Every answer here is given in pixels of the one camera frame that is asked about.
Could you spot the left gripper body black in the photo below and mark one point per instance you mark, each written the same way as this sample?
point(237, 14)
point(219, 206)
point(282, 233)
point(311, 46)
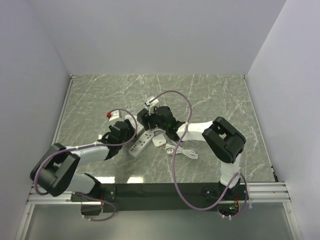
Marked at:
point(130, 134)

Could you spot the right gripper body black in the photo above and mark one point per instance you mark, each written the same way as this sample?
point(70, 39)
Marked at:
point(154, 122)

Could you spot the black socket adapter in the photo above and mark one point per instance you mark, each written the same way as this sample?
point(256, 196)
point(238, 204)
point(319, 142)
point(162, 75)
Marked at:
point(143, 117)

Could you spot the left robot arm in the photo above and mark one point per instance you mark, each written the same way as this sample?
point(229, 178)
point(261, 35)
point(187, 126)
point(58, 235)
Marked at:
point(56, 173)

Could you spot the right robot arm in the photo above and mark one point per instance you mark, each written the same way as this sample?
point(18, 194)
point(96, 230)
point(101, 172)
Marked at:
point(226, 142)

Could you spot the white power strip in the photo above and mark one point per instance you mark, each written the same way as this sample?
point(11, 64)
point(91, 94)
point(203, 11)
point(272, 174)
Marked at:
point(144, 138)

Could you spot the black base bar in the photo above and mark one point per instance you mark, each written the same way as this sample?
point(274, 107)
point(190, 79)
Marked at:
point(200, 196)

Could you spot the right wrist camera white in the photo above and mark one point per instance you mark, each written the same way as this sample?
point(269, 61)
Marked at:
point(152, 104)

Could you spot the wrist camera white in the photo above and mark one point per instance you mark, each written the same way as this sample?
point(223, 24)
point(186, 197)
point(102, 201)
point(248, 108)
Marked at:
point(152, 104)
point(114, 115)

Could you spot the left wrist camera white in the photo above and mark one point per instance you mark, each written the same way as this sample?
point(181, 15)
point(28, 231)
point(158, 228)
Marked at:
point(114, 115)

